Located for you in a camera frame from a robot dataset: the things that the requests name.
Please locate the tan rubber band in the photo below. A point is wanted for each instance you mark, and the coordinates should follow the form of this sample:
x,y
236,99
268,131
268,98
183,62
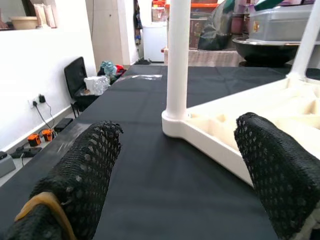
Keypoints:
x,y
45,196

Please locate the orange lidded bin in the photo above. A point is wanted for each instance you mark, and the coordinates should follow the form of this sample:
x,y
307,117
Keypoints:
x,y
202,4

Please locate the beige plastic basin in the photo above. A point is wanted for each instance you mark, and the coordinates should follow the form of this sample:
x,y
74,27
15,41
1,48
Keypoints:
x,y
23,23

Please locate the red printed box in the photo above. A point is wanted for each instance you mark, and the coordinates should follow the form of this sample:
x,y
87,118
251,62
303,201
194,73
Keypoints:
x,y
194,32

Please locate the black round floor object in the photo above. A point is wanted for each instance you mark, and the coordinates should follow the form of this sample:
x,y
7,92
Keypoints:
x,y
143,61

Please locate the green pot lid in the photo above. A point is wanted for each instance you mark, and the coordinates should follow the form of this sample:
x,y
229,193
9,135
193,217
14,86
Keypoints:
x,y
265,4

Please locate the white cabinet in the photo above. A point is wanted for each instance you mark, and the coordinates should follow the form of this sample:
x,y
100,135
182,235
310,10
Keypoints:
x,y
153,42

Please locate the beige packet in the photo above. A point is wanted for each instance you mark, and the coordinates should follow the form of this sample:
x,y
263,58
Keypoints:
x,y
39,15
50,15

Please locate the black power strip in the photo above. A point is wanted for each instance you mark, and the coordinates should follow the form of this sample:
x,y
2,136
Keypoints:
x,y
27,152

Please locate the white wall socket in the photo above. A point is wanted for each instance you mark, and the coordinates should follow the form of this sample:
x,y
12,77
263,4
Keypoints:
x,y
32,103

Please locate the black box device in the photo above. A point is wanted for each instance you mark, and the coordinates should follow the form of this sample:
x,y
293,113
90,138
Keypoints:
x,y
63,123

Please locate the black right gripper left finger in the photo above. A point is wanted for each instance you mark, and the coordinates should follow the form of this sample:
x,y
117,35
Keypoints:
x,y
82,170

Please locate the clear crumpled plastic bag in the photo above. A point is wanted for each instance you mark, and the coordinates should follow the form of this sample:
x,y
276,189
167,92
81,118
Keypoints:
x,y
96,85

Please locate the black chair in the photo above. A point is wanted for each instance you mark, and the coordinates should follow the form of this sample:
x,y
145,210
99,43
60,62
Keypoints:
x,y
75,75

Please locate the beige cloth covered shelf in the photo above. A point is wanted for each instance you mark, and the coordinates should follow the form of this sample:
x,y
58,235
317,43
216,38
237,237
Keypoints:
x,y
215,58

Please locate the large black bowl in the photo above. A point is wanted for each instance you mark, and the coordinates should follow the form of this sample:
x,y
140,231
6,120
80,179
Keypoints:
x,y
262,51

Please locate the teal cloth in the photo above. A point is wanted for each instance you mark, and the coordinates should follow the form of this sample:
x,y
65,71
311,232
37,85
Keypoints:
x,y
108,67

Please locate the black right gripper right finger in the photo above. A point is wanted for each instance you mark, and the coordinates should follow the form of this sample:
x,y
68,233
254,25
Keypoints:
x,y
280,175

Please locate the red bag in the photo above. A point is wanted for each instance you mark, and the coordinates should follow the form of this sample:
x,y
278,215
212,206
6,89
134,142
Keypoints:
x,y
120,68

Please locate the white plastic children table top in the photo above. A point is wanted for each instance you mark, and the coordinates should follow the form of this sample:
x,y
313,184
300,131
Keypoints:
x,y
205,140

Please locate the dark hanging clothes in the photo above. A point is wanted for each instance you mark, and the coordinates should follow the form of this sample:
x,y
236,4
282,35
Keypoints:
x,y
138,25

